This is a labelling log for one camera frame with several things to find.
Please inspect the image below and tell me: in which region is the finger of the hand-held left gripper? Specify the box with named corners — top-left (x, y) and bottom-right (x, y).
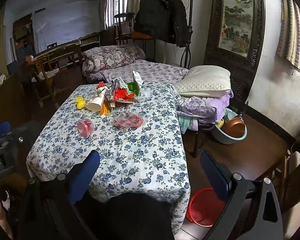
top-left (0, 121), bottom-right (28, 147)

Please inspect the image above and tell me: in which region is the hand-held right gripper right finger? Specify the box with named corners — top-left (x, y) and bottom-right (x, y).
top-left (200, 150), bottom-right (284, 240)

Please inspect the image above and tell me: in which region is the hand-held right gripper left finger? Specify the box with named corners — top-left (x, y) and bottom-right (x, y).
top-left (17, 150), bottom-right (102, 240)

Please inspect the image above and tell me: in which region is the red plastic basket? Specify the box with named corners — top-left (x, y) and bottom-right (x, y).
top-left (185, 187), bottom-right (228, 227)

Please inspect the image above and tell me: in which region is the orange medicine box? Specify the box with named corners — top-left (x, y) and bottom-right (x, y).
top-left (100, 100), bottom-right (115, 117)

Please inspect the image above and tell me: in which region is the clear wrapper with red bits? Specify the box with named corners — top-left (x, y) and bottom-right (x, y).
top-left (112, 111), bottom-right (148, 128)

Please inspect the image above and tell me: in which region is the yellow plastic pompom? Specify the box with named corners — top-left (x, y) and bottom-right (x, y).
top-left (75, 96), bottom-right (87, 110)

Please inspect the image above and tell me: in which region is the red snack wrapper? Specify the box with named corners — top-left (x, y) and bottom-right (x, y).
top-left (107, 89), bottom-right (135, 103)

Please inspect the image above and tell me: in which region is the teal plastic basin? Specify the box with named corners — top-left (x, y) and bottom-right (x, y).
top-left (211, 107), bottom-right (248, 145)

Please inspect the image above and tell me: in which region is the black folding chair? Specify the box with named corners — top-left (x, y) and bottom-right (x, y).
top-left (182, 122), bottom-right (215, 158)

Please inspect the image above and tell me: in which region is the red plastic cup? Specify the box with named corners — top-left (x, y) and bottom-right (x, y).
top-left (77, 119), bottom-right (94, 139)

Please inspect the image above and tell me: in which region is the blue floral quilt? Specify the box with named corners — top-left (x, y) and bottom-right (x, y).
top-left (26, 81), bottom-right (191, 233)

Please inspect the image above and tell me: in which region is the brown pan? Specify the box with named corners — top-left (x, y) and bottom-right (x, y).
top-left (221, 117), bottom-right (246, 138)

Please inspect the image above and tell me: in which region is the pale green cloth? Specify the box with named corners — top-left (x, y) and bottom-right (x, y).
top-left (178, 116), bottom-right (199, 134)

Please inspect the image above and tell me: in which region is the dark cloth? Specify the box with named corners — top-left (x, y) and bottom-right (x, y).
top-left (75, 191), bottom-right (175, 240)

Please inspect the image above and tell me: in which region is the purple cloth pile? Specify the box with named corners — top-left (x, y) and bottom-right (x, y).
top-left (177, 90), bottom-right (234, 132)

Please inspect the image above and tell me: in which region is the light wooden chair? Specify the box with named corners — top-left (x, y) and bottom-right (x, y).
top-left (27, 52), bottom-right (75, 108)

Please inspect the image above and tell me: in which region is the white paper cup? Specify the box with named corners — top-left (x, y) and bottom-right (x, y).
top-left (85, 86), bottom-right (108, 112)

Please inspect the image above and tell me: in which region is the brown wooden chair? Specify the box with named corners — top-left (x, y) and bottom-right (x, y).
top-left (272, 122), bottom-right (300, 213)

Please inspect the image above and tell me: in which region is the white quilted pillow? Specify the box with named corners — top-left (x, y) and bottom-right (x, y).
top-left (175, 65), bottom-right (231, 98)

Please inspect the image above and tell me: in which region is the silver foil wrapper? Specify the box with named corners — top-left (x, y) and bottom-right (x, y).
top-left (111, 78), bottom-right (128, 93)

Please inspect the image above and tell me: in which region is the white crumpled tissue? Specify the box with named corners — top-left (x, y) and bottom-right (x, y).
top-left (136, 90), bottom-right (153, 103)

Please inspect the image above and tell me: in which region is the green carton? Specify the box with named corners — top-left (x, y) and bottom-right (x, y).
top-left (126, 70), bottom-right (143, 96)

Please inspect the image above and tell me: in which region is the folded maroon floral quilt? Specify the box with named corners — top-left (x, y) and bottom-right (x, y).
top-left (82, 45), bottom-right (146, 82)

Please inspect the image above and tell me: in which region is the purple floral bed sheet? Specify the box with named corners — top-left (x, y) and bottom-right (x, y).
top-left (100, 59), bottom-right (190, 84)

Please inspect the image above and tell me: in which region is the orange seat chair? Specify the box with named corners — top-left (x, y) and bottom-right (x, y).
top-left (131, 31), bottom-right (155, 60)

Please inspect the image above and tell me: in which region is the framed landscape painting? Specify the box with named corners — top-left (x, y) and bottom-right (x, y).
top-left (203, 0), bottom-right (265, 110)

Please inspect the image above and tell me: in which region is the dark wooden chair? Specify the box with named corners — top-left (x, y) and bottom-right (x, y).
top-left (114, 12), bottom-right (135, 46)

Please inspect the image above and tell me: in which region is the striped curtain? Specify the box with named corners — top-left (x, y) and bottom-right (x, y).
top-left (276, 0), bottom-right (300, 73)

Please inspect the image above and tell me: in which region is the black coat stand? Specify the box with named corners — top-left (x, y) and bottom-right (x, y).
top-left (180, 0), bottom-right (194, 69)

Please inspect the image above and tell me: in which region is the black jacket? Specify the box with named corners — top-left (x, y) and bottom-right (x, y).
top-left (134, 0), bottom-right (188, 47)

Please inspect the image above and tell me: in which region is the window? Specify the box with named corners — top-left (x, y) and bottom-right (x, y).
top-left (107, 0), bottom-right (132, 28)

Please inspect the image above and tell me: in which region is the white wall sheet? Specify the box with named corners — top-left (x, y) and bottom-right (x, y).
top-left (31, 0), bottom-right (101, 54)

